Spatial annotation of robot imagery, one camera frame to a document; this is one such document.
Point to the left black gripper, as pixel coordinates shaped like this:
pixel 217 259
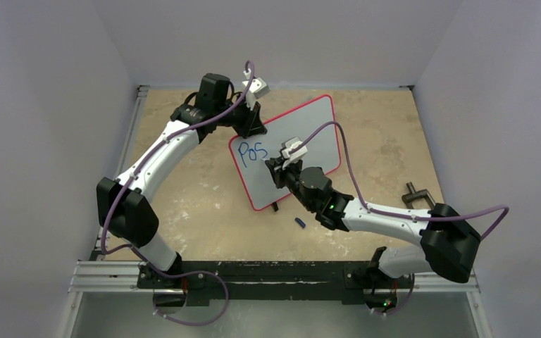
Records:
pixel 253 125

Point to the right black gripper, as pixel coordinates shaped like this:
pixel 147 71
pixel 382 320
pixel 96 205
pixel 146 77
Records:
pixel 279 170

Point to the blue marker cap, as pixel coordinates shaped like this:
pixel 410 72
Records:
pixel 300 223

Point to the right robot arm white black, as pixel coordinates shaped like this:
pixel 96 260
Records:
pixel 440 240

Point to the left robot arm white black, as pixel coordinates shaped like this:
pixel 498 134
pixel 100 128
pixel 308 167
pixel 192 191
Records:
pixel 124 203

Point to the dark metal clamp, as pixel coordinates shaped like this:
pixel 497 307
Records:
pixel 416 195

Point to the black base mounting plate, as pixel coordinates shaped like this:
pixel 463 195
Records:
pixel 349 282

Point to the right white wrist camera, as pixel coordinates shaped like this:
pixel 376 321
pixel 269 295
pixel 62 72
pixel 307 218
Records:
pixel 293 150

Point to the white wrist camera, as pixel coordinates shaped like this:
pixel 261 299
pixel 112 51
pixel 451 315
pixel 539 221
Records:
pixel 258 88
pixel 293 150

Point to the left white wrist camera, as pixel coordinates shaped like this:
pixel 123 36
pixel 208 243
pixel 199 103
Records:
pixel 258 88

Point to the aluminium frame rail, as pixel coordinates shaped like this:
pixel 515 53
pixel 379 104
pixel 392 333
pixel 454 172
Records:
pixel 96 274

